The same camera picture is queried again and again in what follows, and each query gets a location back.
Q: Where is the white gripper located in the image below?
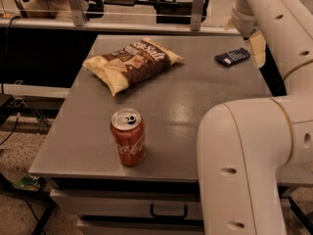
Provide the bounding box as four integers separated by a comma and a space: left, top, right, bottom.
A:
231, 7, 266, 69

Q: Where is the blue rxbar blueberry bar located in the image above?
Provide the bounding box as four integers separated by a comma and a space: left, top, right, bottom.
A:
214, 48, 250, 68

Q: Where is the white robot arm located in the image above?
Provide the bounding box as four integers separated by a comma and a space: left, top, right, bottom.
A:
197, 0, 313, 235

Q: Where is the brown sea salt chip bag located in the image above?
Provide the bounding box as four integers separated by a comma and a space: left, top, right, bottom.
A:
83, 38, 183, 96

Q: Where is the red coca-cola can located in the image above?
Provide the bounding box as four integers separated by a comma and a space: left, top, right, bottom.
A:
110, 108, 146, 166

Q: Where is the grey drawer cabinet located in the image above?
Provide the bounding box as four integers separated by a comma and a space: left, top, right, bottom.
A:
30, 36, 273, 235

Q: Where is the metal railing with posts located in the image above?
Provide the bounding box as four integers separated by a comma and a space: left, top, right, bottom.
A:
10, 0, 238, 35

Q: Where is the green packet on floor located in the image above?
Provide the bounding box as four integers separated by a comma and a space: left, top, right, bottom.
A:
13, 175, 41, 192

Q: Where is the black drawer handle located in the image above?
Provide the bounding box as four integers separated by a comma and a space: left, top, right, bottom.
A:
150, 204, 188, 219

